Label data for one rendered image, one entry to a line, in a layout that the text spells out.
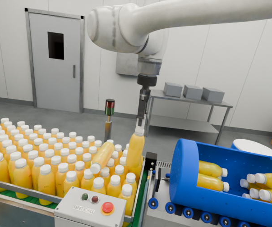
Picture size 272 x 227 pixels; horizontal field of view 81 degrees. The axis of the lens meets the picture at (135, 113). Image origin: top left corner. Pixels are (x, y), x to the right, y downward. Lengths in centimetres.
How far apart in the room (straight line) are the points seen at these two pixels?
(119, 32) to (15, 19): 439
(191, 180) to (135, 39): 52
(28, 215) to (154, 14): 89
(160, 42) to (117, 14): 18
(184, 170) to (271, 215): 34
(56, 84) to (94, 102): 98
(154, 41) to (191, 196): 57
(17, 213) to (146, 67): 82
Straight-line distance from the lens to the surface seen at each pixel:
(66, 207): 60
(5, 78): 509
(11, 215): 100
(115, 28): 45
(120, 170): 75
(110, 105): 107
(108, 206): 58
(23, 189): 88
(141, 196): 92
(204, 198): 72
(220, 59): 429
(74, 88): 420
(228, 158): 97
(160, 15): 40
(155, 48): 56
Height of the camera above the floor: 156
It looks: 20 degrees down
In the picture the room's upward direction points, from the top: 8 degrees clockwise
